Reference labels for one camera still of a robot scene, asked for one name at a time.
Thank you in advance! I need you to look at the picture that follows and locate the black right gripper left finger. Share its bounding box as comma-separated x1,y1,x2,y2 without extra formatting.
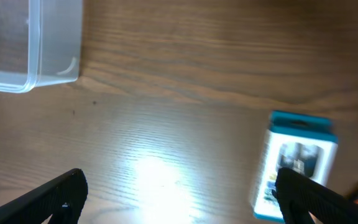
0,168,88,224

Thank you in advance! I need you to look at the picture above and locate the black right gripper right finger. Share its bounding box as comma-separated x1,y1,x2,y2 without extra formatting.
273,168,358,224

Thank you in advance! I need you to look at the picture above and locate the blue white screwdriver box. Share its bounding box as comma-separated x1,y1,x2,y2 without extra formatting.
250,110,337,222

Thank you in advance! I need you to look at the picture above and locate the clear plastic container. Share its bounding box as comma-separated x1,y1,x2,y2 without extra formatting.
0,0,83,93

